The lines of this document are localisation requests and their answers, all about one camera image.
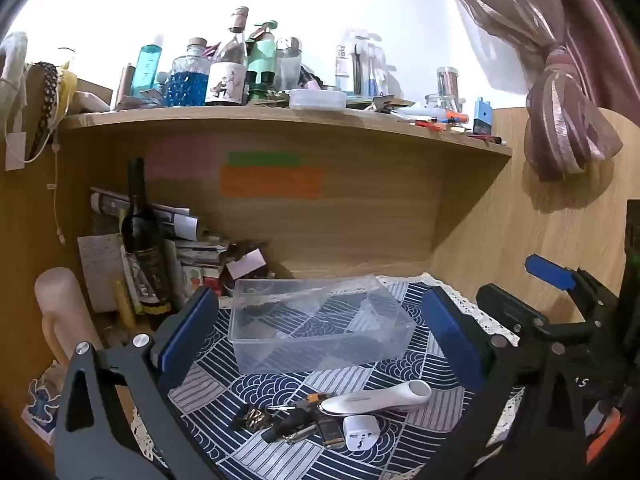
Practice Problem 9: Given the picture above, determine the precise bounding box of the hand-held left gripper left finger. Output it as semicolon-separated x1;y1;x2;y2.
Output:
54;286;221;480

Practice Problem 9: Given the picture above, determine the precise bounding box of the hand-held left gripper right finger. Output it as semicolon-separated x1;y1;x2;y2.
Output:
421;286;588;480

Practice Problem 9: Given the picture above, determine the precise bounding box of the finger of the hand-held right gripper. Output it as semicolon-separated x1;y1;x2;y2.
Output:
525;254;621;323
476;283;551;346

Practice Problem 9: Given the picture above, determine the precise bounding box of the white handheld massager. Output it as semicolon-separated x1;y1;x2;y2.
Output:
320;379;432;417

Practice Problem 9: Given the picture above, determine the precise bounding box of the clear plastic storage box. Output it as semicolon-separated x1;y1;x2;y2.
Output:
229;274;417;376

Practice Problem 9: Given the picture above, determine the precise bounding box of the white plug adapter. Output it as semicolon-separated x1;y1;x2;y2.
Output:
342;414;383;453

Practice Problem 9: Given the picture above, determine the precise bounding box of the silver metal lighter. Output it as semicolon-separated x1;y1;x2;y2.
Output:
320;417;347;449

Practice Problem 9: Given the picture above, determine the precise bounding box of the dark box with white tag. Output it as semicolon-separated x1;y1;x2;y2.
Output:
220;240;273;281

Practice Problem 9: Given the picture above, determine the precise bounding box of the dark wine bottle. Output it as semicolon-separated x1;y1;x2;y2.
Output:
120;157;173;317

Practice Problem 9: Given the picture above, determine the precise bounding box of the white handwritten note paper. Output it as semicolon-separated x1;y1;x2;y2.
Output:
77;234;126;313

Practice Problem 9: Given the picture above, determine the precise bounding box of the blue patterned table mat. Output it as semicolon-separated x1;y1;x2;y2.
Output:
130;272;526;480

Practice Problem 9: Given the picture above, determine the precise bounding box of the beige plastic roller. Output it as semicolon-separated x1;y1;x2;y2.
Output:
34;268;103;366

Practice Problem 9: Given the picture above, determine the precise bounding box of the blue cartoon sticker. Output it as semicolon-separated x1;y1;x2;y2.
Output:
27;377;61;421

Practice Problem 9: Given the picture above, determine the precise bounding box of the small blue box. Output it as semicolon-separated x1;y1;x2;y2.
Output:
473;97;493;136

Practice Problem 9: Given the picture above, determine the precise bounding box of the orange sticky note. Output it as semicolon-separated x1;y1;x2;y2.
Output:
219;166;325;200

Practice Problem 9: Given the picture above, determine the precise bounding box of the pink sticky note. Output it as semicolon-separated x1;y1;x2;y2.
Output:
147;137;218;178

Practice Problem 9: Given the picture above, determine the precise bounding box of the green sticky note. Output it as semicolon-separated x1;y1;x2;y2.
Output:
227;151;304;167

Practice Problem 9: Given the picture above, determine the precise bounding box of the glass jar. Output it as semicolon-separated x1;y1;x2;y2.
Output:
436;66;461;108

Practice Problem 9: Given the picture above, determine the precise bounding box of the pink striped curtain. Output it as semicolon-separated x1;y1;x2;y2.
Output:
434;0;640;182

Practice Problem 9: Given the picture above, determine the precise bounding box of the wooden shelf board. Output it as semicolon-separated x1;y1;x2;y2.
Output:
60;105;515;157

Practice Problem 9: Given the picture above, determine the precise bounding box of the glass bottle with blue beads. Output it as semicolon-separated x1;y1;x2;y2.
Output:
166;37;211;107

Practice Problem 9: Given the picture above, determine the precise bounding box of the white paper tag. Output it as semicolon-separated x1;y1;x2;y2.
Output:
5;132;27;171

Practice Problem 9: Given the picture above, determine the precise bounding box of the clear bottle with cartoon label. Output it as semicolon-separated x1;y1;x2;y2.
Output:
205;6;249;107

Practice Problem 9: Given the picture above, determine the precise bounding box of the brown tube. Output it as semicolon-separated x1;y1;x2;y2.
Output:
116;63;135;106

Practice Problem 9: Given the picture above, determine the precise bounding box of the clear round lidded container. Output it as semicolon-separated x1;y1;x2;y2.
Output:
289;89;347;110

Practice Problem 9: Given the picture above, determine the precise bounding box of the blue liquid bottle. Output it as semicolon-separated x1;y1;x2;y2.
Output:
131;35;166;97

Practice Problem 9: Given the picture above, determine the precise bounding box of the black lace headband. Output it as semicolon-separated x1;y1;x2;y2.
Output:
27;61;60;161

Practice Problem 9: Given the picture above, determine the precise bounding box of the toothbrush blister pack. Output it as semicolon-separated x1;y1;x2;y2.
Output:
336;30;388;97

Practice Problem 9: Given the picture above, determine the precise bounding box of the green pump bottle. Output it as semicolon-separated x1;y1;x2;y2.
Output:
247;21;278;101

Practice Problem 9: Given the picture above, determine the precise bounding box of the white cloth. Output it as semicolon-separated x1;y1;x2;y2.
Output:
0;31;28;111

